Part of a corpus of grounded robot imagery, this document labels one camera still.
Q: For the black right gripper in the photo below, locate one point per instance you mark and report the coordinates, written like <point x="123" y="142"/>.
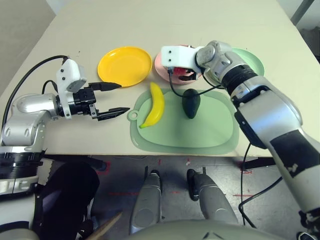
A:
<point x="192" y="75"/>

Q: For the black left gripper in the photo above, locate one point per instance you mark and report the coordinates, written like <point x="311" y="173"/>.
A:
<point x="85" y="100"/>

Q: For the red watermelon slice toy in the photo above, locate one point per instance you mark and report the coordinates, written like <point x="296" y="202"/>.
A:
<point x="180" y="71"/>

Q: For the dark green toy avocado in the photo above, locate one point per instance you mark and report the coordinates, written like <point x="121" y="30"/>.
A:
<point x="191" y="105"/>

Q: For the yellow toy banana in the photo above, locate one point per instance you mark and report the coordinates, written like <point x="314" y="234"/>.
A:
<point x="156" y="105"/>

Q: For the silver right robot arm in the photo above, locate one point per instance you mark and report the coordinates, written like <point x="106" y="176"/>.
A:
<point x="270" y="120"/>

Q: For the pink plastic plate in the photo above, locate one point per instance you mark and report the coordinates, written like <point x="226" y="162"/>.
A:
<point x="160" y="67"/>

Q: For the yellow plastic plate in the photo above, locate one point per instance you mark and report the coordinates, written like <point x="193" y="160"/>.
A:
<point x="125" y="66"/>

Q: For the green cutting board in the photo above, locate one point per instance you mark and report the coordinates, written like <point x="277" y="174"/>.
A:
<point x="185" y="135"/>

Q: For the mint green plastic plate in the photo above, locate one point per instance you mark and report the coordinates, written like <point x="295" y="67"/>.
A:
<point x="252" y="61"/>

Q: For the silver left robot leg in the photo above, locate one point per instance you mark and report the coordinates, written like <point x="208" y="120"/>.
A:
<point x="147" y="205"/>

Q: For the silver robot leg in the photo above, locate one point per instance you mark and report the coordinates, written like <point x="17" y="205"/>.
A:
<point x="212" y="200"/>
<point x="147" y="205"/>

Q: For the dark rough floor mat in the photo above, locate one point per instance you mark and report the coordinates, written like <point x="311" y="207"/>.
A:
<point x="312" y="42"/>

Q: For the wooden stick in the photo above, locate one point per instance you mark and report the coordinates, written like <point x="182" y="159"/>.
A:
<point x="107" y="225"/>

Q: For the silver right robot leg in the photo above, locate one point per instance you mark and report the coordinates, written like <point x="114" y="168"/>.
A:
<point x="212" y="200"/>

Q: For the grey robot torso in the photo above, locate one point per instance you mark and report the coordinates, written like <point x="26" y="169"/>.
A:
<point x="212" y="231"/>

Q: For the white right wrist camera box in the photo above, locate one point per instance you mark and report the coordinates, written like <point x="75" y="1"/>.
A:
<point x="178" y="57"/>

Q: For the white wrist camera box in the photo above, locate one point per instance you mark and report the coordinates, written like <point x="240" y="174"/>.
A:
<point x="178" y="57"/>
<point x="68" y="77"/>

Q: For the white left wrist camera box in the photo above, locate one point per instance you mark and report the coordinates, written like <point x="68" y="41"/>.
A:
<point x="68" y="77"/>

